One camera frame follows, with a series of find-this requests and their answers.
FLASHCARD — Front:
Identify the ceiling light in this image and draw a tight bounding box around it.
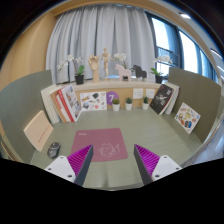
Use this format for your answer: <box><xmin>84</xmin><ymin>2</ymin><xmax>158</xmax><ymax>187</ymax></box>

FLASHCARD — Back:
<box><xmin>179</xmin><ymin>12</ymin><xmax>192</xmax><ymax>20</ymax></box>

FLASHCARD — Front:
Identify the pink wooden horse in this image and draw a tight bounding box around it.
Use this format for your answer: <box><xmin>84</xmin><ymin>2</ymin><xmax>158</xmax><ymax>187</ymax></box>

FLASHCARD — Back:
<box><xmin>114</xmin><ymin>63</ymin><xmax>132</xmax><ymax>82</ymax></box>

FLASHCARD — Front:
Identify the wooden desk back shelf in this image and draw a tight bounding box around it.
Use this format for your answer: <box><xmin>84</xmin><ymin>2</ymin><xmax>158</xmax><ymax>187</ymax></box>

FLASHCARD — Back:
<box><xmin>49</xmin><ymin>78</ymin><xmax>168</xmax><ymax>111</ymax></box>

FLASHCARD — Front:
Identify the black cover book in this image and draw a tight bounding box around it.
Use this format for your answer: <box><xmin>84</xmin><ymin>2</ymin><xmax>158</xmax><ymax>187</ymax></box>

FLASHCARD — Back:
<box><xmin>149</xmin><ymin>84</ymin><xmax>175</xmax><ymax>116</ymax></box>

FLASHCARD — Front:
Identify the brown book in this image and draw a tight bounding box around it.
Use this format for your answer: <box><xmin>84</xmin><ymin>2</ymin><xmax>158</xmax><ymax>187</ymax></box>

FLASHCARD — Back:
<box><xmin>50</xmin><ymin>90</ymin><xmax>69</xmax><ymax>124</ymax></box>

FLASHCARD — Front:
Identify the beige paperback book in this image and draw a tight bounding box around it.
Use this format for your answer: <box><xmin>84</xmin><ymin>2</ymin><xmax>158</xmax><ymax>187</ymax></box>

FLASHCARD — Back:
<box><xmin>23</xmin><ymin>110</ymin><xmax>55</xmax><ymax>153</ymax></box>

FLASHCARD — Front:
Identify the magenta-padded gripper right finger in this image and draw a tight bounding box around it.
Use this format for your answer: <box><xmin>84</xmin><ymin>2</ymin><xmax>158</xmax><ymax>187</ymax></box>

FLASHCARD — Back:
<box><xmin>133</xmin><ymin>143</ymin><xmax>183</xmax><ymax>186</ymax></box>

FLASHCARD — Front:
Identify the purple round number sticker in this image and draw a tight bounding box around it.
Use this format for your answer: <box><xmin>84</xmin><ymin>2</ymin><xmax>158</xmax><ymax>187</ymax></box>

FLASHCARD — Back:
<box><xmin>106</xmin><ymin>90</ymin><xmax>120</xmax><ymax>107</ymax></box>

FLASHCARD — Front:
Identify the green felt desk divider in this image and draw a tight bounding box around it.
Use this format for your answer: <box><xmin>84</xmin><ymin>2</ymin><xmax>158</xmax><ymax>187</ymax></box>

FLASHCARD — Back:
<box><xmin>0</xmin><ymin>69</ymin><xmax>54</xmax><ymax>164</ymax></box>
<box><xmin>168</xmin><ymin>67</ymin><xmax>223</xmax><ymax>144</ymax></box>

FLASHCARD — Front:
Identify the white book with red label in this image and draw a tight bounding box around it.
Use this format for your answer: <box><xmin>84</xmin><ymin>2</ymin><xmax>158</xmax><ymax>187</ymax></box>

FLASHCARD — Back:
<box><xmin>54</xmin><ymin>93</ymin><xmax>73</xmax><ymax>123</ymax></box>

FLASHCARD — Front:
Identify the wooden hand model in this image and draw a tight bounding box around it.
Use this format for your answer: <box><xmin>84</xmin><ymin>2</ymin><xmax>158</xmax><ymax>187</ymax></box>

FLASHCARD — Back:
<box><xmin>87</xmin><ymin>54</ymin><xmax>101</xmax><ymax>84</ymax></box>

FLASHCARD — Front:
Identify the thick white book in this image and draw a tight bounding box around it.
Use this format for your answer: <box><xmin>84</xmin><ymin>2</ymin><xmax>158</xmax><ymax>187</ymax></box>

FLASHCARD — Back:
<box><xmin>40</xmin><ymin>85</ymin><xmax>56</xmax><ymax>125</ymax></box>
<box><xmin>46</xmin><ymin>85</ymin><xmax>63</xmax><ymax>124</ymax></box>

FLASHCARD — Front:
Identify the dark framed window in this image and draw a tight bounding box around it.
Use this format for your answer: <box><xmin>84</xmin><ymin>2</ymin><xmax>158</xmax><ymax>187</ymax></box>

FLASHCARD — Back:
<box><xmin>145</xmin><ymin>11</ymin><xmax>221</xmax><ymax>84</ymax></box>

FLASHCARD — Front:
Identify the black wooden horse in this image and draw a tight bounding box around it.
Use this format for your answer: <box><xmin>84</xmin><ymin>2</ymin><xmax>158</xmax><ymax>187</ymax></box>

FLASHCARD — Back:
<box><xmin>132</xmin><ymin>64</ymin><xmax>148</xmax><ymax>80</ymax></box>

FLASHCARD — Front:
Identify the wooden artist mannequin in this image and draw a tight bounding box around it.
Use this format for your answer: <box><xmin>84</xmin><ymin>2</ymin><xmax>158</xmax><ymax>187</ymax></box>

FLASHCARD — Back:
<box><xmin>100</xmin><ymin>46</ymin><xmax>115</xmax><ymax>81</ymax></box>

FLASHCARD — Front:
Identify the colourful sticker sheet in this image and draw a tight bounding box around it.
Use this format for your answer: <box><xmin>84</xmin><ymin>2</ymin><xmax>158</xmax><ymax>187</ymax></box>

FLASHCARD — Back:
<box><xmin>174</xmin><ymin>102</ymin><xmax>202</xmax><ymax>135</ymax></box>

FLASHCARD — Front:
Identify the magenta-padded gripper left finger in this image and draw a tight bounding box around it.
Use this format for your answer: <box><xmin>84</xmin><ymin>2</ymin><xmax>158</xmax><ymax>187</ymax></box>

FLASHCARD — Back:
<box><xmin>44</xmin><ymin>144</ymin><xmax>94</xmax><ymax>187</ymax></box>

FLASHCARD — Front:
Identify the grey computer mouse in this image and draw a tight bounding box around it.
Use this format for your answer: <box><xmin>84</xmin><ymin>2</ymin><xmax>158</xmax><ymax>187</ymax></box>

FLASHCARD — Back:
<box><xmin>46</xmin><ymin>141</ymin><xmax>62</xmax><ymax>160</ymax></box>

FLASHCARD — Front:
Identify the pink mouse pad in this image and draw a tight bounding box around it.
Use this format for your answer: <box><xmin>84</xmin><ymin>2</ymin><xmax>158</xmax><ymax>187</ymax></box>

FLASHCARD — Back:
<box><xmin>70</xmin><ymin>127</ymin><xmax>129</xmax><ymax>163</ymax></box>

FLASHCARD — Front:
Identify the white sticker sheet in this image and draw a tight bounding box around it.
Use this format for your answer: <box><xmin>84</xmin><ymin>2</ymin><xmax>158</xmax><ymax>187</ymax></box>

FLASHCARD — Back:
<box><xmin>79</xmin><ymin>91</ymin><xmax>108</xmax><ymax>112</ymax></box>

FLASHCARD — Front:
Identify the white orchid in black pot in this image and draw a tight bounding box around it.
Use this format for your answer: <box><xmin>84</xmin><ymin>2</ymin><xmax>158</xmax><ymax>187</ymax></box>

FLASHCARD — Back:
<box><xmin>56</xmin><ymin>54</ymin><xmax>86</xmax><ymax>86</ymax></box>
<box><xmin>113</xmin><ymin>52</ymin><xmax>129</xmax><ymax>70</ymax></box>
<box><xmin>149</xmin><ymin>54</ymin><xmax>174</xmax><ymax>85</ymax></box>

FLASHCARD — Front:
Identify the magazine with photo cover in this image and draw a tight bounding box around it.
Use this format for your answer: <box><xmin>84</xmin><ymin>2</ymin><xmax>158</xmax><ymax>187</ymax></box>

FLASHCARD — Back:
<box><xmin>60</xmin><ymin>84</ymin><xmax>83</xmax><ymax>123</ymax></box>

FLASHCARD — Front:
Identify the grey curtain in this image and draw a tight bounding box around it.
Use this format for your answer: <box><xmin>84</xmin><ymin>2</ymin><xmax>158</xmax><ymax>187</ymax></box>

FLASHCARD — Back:
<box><xmin>45</xmin><ymin>3</ymin><xmax>157</xmax><ymax>85</ymax></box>

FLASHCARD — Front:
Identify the white wall socket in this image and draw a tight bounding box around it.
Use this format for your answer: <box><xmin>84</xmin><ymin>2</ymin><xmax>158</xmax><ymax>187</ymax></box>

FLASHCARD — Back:
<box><xmin>145</xmin><ymin>88</ymin><xmax>156</xmax><ymax>99</ymax></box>
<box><xmin>132</xmin><ymin>88</ymin><xmax>144</xmax><ymax>100</ymax></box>

